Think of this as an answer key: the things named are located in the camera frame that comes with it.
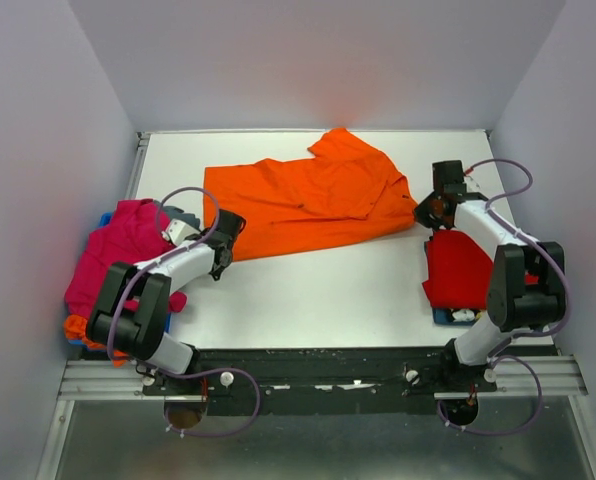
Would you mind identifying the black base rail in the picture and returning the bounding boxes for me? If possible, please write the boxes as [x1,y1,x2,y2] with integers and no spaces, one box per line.
[142,347,496,416]

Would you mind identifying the grey blue t shirt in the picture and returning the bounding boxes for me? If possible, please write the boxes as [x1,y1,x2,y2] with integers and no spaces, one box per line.
[153,200,201,230]

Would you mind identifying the folded blue t shirt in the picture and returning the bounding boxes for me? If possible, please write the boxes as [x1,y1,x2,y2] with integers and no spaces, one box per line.
[432,308,486,327]

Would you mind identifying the folded red t shirt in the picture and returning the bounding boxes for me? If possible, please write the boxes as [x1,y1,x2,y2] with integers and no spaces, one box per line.
[421,229,539,311]

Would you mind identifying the orange t shirt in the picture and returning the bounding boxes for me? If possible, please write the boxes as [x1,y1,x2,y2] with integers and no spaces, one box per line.
[203,128,417,261]
[63,315,106,352]

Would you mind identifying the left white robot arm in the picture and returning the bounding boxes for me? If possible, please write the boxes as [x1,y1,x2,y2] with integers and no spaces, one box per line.
[86,209,246,395]

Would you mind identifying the aluminium frame rail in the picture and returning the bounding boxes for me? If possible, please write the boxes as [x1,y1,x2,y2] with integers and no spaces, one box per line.
[59,346,587,400]

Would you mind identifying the magenta t shirt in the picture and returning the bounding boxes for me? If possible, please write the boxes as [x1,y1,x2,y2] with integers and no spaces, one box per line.
[63,198,188,321]

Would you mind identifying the blue plastic bin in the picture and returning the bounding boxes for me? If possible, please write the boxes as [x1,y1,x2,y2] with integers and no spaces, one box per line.
[70,212,174,351]

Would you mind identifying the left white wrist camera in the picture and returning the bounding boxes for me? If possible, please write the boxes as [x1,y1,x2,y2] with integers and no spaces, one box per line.
[161,219,200,246]

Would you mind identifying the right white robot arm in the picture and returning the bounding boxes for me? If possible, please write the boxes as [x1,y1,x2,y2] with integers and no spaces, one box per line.
[414,160,569,392]

